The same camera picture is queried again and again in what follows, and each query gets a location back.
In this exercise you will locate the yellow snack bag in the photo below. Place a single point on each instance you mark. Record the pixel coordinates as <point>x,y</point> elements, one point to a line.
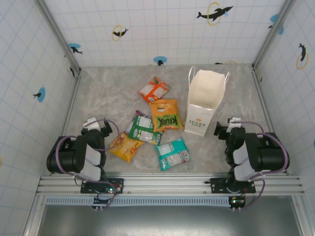
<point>125,147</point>

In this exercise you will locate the green snack bag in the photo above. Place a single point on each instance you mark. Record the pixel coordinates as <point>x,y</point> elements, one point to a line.
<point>145,130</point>

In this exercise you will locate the white paper bag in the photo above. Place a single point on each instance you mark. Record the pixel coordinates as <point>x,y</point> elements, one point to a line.
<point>204,93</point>

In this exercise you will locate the teal snack bag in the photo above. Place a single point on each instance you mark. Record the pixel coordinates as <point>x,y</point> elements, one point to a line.
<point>172,153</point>

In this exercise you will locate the orange Krax chips bag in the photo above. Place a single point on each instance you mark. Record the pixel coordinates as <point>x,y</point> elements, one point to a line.
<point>166,115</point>

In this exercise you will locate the orange red snack bag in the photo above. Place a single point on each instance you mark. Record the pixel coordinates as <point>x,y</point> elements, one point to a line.
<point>153,91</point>

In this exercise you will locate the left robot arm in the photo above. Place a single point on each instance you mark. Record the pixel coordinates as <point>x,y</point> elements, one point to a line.
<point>71,155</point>

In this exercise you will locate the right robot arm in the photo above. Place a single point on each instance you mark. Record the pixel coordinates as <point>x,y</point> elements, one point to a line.
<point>268,155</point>

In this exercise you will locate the right black controller box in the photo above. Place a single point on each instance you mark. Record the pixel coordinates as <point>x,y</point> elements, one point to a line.
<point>237,202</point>

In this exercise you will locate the black controller box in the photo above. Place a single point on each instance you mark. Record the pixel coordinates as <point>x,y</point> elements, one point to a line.
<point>99,202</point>
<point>237,202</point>

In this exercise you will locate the left black controller box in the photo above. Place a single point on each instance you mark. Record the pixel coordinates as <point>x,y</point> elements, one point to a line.
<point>99,202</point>

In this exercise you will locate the grey metal sheet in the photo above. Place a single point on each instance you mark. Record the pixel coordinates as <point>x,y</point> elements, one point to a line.
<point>160,221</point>

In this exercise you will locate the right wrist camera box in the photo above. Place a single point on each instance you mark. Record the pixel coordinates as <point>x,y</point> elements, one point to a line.
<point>233,124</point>

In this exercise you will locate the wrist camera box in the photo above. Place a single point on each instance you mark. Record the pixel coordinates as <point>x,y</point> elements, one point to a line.
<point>233,124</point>
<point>91,122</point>

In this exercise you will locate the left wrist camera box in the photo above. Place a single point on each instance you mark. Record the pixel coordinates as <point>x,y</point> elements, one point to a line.
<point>91,122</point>

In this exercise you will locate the aluminium table side rail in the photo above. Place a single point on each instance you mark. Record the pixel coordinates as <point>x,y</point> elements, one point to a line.
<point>263,98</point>
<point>69,110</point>

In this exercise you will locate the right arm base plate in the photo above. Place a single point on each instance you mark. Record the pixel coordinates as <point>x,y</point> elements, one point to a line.
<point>217,184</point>

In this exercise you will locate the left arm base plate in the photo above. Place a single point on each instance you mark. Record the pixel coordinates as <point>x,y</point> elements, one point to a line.
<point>115,184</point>

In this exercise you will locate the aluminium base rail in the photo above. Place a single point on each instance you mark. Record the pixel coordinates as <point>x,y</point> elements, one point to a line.
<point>167,183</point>

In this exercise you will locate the aluminium frame post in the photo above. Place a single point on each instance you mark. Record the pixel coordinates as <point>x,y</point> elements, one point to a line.
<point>274,32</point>
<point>57,32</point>

